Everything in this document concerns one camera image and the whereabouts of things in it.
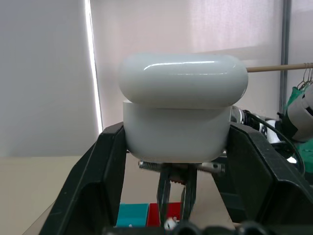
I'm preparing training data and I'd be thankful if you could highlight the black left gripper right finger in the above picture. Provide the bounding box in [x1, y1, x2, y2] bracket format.
[212, 121, 313, 235]

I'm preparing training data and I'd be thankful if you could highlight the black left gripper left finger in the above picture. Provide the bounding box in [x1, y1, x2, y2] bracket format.
[48, 121, 128, 235]

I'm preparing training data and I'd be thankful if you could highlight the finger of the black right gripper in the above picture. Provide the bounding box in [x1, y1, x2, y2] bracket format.
[156, 168, 172, 224]
[180, 168, 198, 222]

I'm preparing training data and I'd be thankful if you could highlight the white earbud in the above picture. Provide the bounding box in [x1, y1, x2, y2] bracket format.
[164, 216, 179, 231]

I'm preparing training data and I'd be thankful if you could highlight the white earbuds charging case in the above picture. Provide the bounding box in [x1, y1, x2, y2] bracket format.
[118, 52, 249, 164]

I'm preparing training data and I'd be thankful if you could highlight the red plastic bin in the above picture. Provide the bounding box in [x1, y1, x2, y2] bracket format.
[146, 202, 183, 227]

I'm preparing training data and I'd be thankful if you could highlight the teal plastic bin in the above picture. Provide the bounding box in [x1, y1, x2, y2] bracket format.
[116, 203, 150, 227]

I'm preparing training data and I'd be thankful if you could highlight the green cloth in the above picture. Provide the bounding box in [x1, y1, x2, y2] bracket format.
[283, 86, 306, 118]

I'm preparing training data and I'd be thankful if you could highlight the wooden hanging rod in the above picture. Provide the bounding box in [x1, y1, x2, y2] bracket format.
[246, 62, 313, 73]

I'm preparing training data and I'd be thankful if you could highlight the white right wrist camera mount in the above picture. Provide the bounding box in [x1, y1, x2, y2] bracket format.
[259, 118, 281, 143]

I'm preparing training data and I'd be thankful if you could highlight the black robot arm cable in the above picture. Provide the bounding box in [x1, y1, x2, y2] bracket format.
[243, 110, 306, 176]

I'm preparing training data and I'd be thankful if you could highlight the metal wire clothes hanger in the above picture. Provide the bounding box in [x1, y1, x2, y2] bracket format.
[296, 64, 313, 92]

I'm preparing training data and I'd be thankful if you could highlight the grey metal frame post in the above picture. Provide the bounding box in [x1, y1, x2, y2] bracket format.
[280, 0, 292, 114]

